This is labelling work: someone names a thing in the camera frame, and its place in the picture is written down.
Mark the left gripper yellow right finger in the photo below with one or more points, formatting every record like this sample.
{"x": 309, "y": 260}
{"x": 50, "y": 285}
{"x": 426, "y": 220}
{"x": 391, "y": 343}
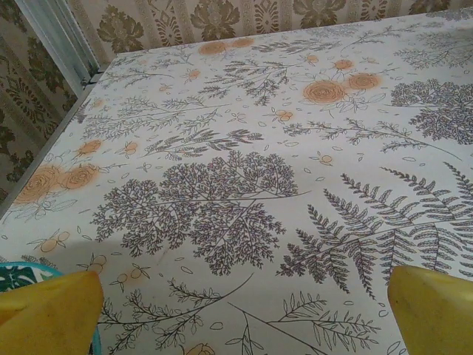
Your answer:
{"x": 432, "y": 318}

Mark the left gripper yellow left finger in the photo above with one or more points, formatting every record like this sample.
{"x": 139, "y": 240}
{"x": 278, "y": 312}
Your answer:
{"x": 48, "y": 318}

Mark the leaf-patterned bowl with teal rim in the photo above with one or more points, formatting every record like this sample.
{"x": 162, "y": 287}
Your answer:
{"x": 15, "y": 277}

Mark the floral patterned tablecloth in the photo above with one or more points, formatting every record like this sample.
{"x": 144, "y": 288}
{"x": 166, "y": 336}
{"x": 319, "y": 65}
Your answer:
{"x": 236, "y": 148}

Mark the aluminium frame side rail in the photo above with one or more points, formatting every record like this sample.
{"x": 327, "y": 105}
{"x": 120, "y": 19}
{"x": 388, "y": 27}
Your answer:
{"x": 37, "y": 157}

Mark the aluminium frame corner post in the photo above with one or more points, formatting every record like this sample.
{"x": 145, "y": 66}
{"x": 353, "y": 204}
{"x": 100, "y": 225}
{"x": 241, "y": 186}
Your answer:
{"x": 55, "y": 33}

